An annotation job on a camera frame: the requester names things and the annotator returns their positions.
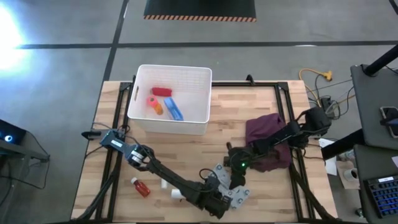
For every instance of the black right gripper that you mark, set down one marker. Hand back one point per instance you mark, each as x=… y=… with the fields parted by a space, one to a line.
x=241 y=161

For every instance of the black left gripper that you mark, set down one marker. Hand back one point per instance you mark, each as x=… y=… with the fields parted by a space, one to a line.
x=214 y=203

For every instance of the white package with navy print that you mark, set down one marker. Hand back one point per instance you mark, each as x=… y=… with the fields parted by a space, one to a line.
x=237 y=194

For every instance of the blue package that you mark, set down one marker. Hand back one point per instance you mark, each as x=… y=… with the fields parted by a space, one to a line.
x=173 y=109

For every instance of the orange pill bottle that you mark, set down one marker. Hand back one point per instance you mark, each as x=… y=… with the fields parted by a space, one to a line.
x=159 y=109

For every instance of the pink bandage roll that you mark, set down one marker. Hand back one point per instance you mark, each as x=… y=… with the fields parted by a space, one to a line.
x=152 y=101

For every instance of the red bandage roll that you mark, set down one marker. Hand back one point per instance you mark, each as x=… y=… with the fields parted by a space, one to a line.
x=161 y=91

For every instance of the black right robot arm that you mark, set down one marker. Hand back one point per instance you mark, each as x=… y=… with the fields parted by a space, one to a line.
x=292 y=130

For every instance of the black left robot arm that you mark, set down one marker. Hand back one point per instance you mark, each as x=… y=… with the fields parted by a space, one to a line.
x=168 y=179

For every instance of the white perforated plastic basket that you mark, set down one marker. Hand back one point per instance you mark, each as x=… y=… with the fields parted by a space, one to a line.
x=192 y=105

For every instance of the white plastic bottle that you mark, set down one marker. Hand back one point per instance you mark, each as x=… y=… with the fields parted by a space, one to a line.
x=176 y=193

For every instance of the purple cloth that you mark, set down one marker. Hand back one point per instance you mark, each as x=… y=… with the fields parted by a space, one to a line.
x=264 y=127

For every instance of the small white gauze roll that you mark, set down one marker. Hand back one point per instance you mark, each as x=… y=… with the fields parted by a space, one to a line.
x=164 y=183

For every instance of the red bottle with white cap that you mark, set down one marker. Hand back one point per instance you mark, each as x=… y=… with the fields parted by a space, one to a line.
x=141 y=187

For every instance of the white paper sheet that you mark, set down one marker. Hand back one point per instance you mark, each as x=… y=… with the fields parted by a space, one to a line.
x=331 y=161

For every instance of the white mug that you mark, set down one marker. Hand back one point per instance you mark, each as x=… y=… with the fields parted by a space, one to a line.
x=351 y=174

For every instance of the black power strip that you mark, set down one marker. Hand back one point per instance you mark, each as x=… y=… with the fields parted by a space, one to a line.
x=327 y=104

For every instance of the keyboard with blue keys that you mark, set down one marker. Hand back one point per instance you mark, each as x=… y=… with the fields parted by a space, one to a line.
x=384 y=196

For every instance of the grey desk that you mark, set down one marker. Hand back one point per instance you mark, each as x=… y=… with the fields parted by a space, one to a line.
x=370 y=102

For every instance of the smartphone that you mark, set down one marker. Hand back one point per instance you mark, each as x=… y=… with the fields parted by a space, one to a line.
x=390 y=121

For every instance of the black mat with hazard stripes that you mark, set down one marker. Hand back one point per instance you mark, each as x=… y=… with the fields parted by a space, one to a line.
x=199 y=9

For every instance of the black pole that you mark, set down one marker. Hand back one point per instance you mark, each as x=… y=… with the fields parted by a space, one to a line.
x=384 y=60

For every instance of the black box with blue light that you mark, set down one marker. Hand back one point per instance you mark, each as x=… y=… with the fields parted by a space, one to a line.
x=9 y=133

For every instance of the black aluminium table frame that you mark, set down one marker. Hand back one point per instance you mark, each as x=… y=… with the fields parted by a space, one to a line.
x=281 y=99

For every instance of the black frame clamp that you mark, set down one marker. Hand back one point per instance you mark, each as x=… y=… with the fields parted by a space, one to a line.
x=250 y=79

